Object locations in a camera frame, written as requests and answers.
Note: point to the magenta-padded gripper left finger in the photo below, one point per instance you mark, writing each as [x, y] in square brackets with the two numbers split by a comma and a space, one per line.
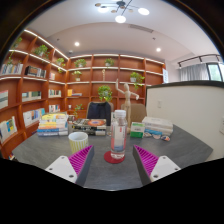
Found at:
[61, 166]

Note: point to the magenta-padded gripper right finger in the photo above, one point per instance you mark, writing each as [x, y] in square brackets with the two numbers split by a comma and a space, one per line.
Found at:
[164, 166]

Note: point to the clear plastic water bottle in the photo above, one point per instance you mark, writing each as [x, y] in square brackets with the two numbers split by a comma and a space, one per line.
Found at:
[118, 136]

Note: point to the yellow striped white cup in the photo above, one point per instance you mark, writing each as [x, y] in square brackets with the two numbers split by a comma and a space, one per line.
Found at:
[78, 143]

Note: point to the small round badge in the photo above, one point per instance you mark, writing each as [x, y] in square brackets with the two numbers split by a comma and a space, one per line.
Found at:
[147, 134]
[157, 135]
[165, 137]

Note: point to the colourful book stack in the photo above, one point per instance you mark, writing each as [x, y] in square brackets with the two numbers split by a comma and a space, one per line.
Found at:
[52, 126]

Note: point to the white book stack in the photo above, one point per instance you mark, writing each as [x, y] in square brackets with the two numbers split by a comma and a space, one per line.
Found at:
[158, 124]

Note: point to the small green white box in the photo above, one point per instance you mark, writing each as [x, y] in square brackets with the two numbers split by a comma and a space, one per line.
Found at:
[137, 130]

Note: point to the flat round red coaster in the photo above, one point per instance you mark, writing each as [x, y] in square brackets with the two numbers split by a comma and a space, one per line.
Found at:
[107, 159]

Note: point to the dark book stack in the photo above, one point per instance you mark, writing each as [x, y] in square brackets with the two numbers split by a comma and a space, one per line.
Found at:
[89, 126]

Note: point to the tan chair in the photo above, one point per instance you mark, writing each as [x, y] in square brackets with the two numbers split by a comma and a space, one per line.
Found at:
[137, 112]

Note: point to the white partition with dark top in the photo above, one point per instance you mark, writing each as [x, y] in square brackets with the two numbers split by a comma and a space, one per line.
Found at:
[186, 110]

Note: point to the dark blue chair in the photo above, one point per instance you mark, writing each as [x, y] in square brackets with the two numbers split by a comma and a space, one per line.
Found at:
[99, 111]

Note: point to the wooden artist mannequin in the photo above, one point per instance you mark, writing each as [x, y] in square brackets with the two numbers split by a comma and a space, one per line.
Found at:
[127, 100]

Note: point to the grey curtain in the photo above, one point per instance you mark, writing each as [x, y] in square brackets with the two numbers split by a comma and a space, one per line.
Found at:
[194, 72]

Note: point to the orange wooden shelf unit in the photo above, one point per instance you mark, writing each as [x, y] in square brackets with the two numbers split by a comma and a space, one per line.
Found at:
[100, 70]

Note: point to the window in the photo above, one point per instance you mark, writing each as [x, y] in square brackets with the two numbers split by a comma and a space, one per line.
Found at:
[215, 72]

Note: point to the recessed ceiling light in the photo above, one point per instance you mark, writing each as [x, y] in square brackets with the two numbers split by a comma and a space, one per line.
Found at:
[77, 43]
[158, 49]

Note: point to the branched globe ceiling lamp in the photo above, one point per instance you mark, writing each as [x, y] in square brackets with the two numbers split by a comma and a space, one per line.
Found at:
[120, 18]

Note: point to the white wall switch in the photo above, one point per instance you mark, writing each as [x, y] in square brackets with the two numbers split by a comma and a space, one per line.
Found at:
[159, 104]

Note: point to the black track light rail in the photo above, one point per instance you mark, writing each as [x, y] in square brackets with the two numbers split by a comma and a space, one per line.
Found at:
[200, 57]

